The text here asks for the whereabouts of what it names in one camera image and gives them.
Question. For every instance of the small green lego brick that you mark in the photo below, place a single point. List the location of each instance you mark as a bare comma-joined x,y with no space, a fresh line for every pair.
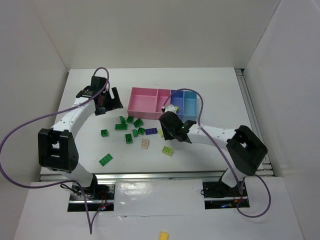
135,133

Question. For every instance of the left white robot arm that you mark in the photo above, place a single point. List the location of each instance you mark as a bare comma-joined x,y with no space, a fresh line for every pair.
57,150

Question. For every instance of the purple lego brick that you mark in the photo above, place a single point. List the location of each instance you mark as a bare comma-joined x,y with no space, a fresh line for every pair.
151,131

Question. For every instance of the aluminium rail right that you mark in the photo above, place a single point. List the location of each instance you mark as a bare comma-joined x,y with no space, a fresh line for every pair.
265,169

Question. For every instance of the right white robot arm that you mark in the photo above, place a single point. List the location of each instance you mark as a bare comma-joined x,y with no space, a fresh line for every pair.
241,149

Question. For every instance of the purple blue container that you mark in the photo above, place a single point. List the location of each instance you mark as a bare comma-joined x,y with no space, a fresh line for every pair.
177,99

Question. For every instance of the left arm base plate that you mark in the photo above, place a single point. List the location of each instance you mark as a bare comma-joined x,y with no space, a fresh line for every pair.
102,200

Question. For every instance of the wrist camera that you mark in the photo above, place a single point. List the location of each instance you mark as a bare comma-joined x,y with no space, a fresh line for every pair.
170,108
85,94

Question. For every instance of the pale yellow lego brick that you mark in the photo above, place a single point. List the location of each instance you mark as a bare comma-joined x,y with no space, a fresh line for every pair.
160,132

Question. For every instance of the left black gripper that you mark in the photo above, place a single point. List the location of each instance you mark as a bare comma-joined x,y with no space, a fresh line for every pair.
110,101

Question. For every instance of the small pink container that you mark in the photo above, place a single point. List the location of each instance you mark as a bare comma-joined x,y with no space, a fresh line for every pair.
162,95

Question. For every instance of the green lego brick lower centre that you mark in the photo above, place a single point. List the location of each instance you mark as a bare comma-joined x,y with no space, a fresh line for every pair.
128,138

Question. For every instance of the green lego brick bottom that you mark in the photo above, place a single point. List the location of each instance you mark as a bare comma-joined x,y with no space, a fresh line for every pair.
105,160

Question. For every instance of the aluminium rail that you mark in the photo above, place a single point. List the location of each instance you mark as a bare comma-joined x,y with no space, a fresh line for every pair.
159,175
265,169

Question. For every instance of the large pink container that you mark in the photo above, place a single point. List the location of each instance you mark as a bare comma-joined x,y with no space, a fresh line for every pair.
142,103

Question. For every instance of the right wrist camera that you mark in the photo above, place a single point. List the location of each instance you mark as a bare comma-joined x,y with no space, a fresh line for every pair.
170,108

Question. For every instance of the green lego brick upper right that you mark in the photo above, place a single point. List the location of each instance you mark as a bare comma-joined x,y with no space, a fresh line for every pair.
139,122

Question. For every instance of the yellow lego brick foreground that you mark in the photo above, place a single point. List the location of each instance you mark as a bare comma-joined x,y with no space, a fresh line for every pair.
164,236

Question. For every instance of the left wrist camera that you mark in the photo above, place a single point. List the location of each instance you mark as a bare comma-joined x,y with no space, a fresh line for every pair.
85,94

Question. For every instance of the beige lego brick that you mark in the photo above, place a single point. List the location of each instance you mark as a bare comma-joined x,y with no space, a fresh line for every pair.
144,143

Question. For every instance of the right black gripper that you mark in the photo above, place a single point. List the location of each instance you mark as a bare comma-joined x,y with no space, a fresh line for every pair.
169,124

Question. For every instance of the green lego brick centre right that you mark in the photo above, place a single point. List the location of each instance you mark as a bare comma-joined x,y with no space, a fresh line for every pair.
141,131

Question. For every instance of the green lego brick far left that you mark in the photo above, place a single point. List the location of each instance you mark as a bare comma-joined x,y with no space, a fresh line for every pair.
104,133

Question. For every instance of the aluminium rail front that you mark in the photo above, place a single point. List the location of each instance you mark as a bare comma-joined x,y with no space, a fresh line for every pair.
159,175

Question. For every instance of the lime lego brick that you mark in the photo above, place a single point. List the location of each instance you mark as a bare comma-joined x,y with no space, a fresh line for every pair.
167,151

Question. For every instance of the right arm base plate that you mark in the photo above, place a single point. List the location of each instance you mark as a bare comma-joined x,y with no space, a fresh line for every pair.
217,195

